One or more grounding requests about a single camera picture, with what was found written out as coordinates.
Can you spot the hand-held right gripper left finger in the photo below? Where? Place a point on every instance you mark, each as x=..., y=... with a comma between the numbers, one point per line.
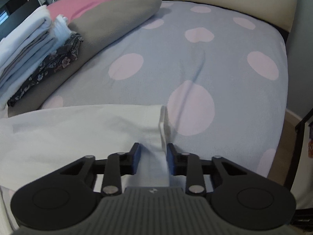
x=137, y=160

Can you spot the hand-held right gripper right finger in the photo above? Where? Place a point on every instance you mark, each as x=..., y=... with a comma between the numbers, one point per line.
x=171, y=162

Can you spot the white t-shirt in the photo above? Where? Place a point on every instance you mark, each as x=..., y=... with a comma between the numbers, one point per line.
x=73, y=132

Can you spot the stack of folded light clothes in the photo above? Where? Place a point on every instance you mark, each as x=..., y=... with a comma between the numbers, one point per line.
x=61, y=29

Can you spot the grey pink-dotted bed sheet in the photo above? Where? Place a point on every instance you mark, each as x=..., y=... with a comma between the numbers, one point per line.
x=195, y=66

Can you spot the dark floral garment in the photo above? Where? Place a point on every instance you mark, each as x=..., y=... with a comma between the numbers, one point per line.
x=61, y=56

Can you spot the pink folded garment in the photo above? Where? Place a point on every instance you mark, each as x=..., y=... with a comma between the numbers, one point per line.
x=73, y=7

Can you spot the white folded garment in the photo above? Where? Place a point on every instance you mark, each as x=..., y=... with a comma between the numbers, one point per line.
x=24, y=34

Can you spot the dark wardrobe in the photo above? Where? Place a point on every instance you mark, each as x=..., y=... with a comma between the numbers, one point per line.
x=12, y=0

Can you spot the black side table frame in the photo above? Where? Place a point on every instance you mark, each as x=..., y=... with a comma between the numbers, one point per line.
x=297, y=151

